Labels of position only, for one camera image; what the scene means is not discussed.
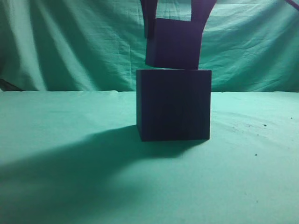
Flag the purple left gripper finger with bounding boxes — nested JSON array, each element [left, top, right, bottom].
[[188, 0, 216, 50]]

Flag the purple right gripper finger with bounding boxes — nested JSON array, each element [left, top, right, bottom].
[[140, 0, 158, 39]]

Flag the dark purple cube block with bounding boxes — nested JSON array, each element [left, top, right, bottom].
[[145, 18, 204, 70]]

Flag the dark purple groove box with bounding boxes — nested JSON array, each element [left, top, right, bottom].
[[136, 70, 212, 141]]

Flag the green backdrop cloth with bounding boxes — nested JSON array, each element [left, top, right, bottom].
[[0, 0, 299, 92]]

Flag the green table cloth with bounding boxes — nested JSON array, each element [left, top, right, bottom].
[[0, 91, 299, 224]]

